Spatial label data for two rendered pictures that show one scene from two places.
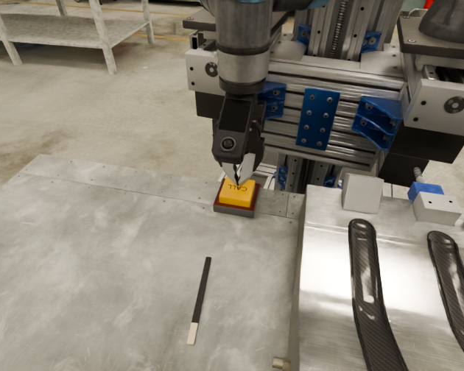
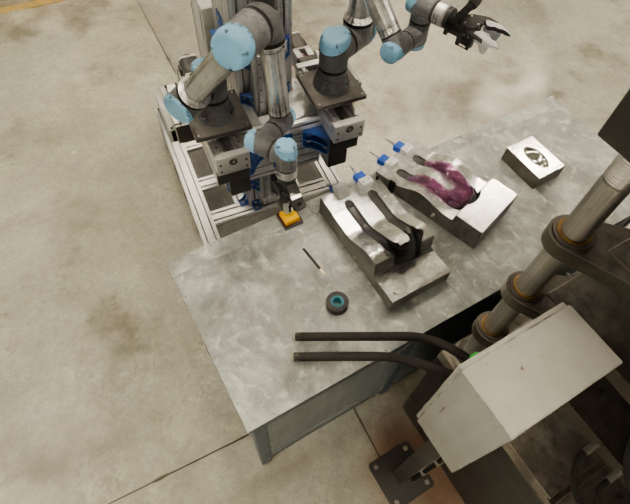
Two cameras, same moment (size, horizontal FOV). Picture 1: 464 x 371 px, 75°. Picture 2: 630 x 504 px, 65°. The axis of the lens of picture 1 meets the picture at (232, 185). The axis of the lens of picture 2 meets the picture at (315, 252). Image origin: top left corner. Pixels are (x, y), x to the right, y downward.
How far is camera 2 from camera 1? 1.45 m
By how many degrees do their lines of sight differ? 33
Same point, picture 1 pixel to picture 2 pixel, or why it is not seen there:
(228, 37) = (288, 170)
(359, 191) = (341, 191)
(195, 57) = (222, 160)
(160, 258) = (287, 261)
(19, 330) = (271, 310)
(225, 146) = (299, 205)
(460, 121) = (354, 133)
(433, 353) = (385, 228)
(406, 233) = (362, 197)
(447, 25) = (329, 90)
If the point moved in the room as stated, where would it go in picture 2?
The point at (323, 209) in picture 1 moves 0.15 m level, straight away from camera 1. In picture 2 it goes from (333, 204) to (320, 176)
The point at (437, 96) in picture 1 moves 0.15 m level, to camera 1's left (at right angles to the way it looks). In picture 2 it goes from (342, 129) to (315, 146)
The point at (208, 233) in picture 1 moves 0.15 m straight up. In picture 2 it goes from (293, 240) to (293, 217)
